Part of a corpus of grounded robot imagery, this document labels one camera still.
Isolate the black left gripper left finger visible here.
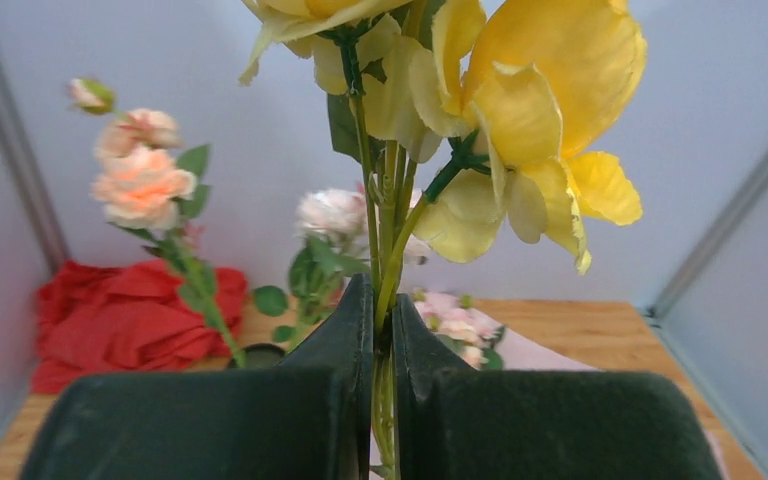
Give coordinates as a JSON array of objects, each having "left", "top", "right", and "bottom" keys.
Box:
[{"left": 20, "top": 274, "right": 374, "bottom": 479}]

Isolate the yellow rose bunch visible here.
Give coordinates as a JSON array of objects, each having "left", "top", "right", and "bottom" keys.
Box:
[{"left": 239, "top": 1, "right": 647, "bottom": 479}]

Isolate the peach rose stem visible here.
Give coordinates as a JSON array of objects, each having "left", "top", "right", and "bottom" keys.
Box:
[{"left": 67, "top": 77, "right": 246, "bottom": 368}]

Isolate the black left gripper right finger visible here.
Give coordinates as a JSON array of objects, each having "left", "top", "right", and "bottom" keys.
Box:
[{"left": 392, "top": 295, "right": 721, "bottom": 479}]

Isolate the pink rose stem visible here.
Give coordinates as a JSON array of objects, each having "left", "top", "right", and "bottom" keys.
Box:
[{"left": 251, "top": 187, "right": 433, "bottom": 352}]

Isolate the black vase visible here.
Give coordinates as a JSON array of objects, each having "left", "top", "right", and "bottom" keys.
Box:
[{"left": 225, "top": 343, "right": 286, "bottom": 370}]

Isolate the red crumpled cloth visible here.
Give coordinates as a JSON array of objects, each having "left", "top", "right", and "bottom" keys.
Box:
[{"left": 31, "top": 260, "right": 230, "bottom": 394}]

